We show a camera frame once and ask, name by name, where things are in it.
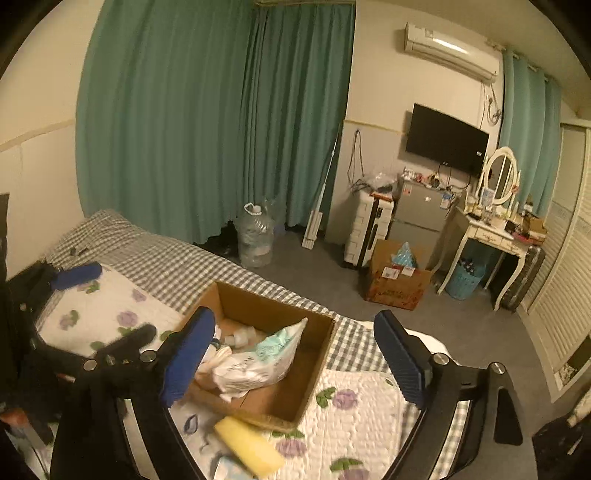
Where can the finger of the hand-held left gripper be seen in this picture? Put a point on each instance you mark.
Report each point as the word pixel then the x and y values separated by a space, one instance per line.
pixel 76 276
pixel 134 338

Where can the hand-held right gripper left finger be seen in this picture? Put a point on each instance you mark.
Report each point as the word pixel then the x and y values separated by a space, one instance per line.
pixel 187 362

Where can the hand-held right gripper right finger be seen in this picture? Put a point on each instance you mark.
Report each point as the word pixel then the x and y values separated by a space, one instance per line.
pixel 400 364

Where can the white tissue packet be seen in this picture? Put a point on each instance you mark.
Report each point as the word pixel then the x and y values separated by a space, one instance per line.
pixel 258 367

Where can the yellow sponge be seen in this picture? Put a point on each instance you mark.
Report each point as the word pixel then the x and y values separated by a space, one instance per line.
pixel 251 444

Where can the small white bottles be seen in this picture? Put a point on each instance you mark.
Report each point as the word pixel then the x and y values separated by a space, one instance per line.
pixel 238 339

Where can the brown cardboard box with packets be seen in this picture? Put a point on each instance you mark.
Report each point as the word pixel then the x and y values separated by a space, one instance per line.
pixel 397 290

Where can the grey checkered bed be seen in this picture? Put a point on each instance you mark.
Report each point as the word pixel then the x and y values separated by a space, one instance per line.
pixel 184 272

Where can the blue plastic basket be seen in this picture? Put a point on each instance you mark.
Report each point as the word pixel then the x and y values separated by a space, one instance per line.
pixel 466 279

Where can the blue plastic packet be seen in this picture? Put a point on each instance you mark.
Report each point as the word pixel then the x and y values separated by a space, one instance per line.
pixel 406 256

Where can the large clear water jug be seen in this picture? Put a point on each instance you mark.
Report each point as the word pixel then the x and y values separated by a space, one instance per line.
pixel 254 240

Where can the white suitcase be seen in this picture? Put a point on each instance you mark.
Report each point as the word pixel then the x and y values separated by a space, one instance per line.
pixel 364 226

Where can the grey mini fridge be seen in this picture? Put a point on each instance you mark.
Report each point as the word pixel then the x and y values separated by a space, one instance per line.
pixel 418 214

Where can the white dressing table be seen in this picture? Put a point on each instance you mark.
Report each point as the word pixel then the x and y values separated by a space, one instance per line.
pixel 485 237

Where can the dark hard suitcase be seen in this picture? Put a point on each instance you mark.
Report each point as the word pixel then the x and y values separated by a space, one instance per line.
pixel 526 277

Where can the white flat mop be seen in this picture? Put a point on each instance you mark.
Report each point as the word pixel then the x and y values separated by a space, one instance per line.
pixel 314 226

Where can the clear plastic jug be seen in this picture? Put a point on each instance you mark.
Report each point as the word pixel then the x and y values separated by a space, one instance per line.
pixel 274 210

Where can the dark bag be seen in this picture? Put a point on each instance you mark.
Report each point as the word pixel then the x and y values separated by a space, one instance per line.
pixel 563 447

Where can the clear plastic bag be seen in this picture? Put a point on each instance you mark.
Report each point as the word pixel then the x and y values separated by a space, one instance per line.
pixel 376 179

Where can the white louvered wardrobe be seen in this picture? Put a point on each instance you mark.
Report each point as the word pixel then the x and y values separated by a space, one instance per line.
pixel 563 267

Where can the small brown box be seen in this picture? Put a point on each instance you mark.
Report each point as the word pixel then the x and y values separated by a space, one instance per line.
pixel 533 226

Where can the white oval vanity mirror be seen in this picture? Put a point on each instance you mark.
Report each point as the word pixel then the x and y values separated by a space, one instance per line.
pixel 501 175

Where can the light green window curtain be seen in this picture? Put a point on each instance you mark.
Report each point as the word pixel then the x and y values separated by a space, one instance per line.
pixel 526 129

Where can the white air conditioner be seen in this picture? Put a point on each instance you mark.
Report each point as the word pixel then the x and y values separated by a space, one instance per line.
pixel 450 50

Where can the black wall television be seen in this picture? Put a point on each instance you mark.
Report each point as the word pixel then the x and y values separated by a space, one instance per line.
pixel 445 138

